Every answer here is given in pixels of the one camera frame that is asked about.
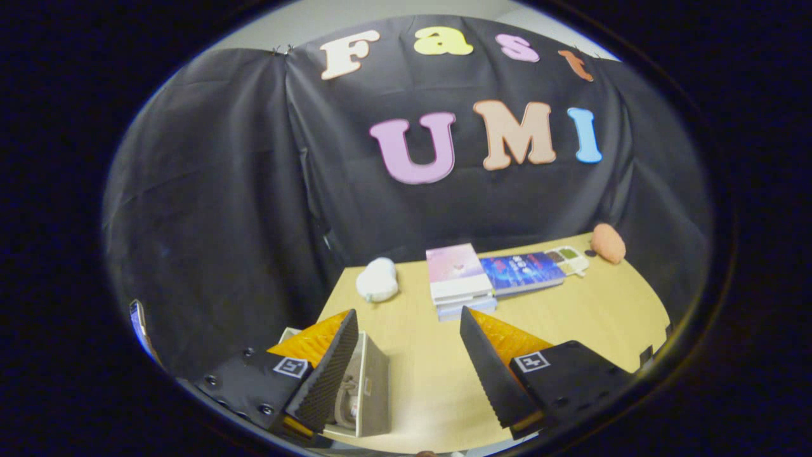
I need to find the blue and white object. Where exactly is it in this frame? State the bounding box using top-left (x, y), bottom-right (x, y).
top-left (129, 299), bottom-right (160, 368)

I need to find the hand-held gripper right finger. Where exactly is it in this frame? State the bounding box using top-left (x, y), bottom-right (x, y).
top-left (459, 306), bottom-right (636, 440)

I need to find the blue cover book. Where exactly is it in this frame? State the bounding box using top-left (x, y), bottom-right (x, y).
top-left (479, 251), bottom-right (567, 298)

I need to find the white paint palette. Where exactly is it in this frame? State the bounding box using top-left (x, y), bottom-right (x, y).
top-left (544, 246), bottom-right (590, 277)

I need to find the grey fabric storage box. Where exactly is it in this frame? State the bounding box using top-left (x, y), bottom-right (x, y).
top-left (279, 326), bottom-right (391, 439)

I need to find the pink cover book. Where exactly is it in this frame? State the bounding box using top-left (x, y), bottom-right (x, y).
top-left (426, 242), bottom-right (495, 301)

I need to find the orange plush toy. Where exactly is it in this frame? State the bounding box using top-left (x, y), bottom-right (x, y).
top-left (591, 223), bottom-right (627, 265)

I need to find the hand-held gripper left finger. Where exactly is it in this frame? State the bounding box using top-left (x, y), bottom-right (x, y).
top-left (193, 308), bottom-right (360, 442)

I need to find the black backdrop cloth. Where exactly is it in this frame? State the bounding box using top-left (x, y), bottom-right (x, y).
top-left (101, 14), bottom-right (714, 381)

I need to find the white plush toy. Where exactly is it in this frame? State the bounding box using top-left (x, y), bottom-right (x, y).
top-left (355, 256), bottom-right (400, 303)

